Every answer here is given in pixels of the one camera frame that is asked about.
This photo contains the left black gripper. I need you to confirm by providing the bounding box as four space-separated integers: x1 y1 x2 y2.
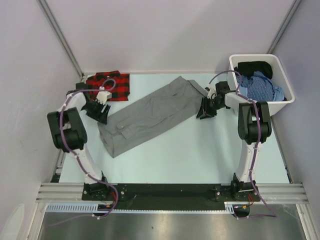
81 97 111 125

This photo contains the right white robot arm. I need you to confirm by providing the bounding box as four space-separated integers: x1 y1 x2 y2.
196 81 272 202

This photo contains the red black plaid shirt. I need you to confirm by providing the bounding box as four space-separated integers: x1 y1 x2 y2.
85 70 130 102

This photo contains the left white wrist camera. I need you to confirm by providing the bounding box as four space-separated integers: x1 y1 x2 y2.
95 86 112 105

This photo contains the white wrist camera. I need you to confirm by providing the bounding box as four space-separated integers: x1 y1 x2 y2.
205 86 217 100
95 86 112 105

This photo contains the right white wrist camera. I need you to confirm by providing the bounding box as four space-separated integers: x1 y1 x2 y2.
205 86 217 100

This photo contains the light blue shirt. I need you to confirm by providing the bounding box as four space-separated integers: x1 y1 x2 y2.
272 86 286 102

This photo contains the blue checked shirt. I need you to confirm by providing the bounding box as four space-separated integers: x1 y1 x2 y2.
236 71 275 102

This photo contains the grey long sleeve shirt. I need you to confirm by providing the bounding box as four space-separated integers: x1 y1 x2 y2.
98 76 208 158

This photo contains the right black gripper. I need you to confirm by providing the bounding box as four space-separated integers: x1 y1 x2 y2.
196 96 225 120

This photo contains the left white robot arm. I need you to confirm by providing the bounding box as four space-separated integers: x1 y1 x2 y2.
47 79 116 200

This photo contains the white plastic bin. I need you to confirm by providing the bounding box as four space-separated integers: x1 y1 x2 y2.
229 54 295 116

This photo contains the aluminium frame rail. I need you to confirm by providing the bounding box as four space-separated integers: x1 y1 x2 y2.
36 183 309 204

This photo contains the black shirt in bin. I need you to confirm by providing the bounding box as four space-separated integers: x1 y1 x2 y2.
234 61 273 79

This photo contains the white slotted cable duct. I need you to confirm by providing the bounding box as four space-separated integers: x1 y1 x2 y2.
46 203 234 214

